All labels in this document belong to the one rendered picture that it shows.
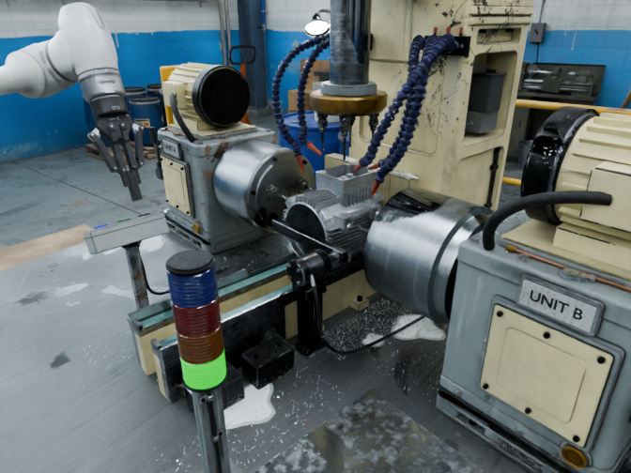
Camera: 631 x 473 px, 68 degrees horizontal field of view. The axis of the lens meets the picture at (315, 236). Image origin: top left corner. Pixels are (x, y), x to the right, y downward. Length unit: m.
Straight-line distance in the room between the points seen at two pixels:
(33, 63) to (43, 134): 5.41
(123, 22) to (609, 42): 5.72
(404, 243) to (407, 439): 0.35
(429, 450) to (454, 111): 0.75
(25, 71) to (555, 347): 1.17
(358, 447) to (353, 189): 0.61
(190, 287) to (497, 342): 0.49
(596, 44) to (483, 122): 4.74
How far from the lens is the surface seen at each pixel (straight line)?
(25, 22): 6.59
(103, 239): 1.12
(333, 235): 1.09
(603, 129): 0.77
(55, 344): 1.28
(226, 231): 1.54
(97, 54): 1.20
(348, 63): 1.09
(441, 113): 1.20
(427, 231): 0.89
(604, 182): 0.71
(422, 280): 0.89
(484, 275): 0.80
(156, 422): 1.00
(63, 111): 6.74
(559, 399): 0.82
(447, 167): 1.21
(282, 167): 1.31
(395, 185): 1.16
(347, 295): 1.22
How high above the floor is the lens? 1.49
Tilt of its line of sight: 25 degrees down
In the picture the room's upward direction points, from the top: straight up
